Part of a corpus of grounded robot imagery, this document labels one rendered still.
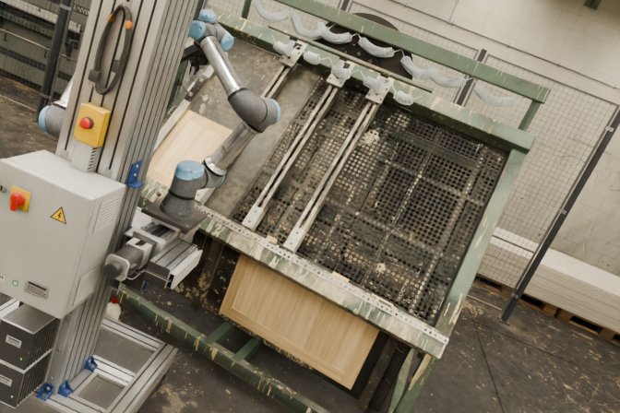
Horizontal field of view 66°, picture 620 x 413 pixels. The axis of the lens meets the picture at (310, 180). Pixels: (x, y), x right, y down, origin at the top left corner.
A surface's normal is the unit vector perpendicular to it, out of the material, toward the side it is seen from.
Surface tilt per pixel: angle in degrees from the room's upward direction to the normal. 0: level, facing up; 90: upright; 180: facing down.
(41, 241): 90
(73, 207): 90
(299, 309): 90
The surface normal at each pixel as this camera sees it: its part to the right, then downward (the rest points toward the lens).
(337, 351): -0.33, 0.15
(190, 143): -0.06, -0.41
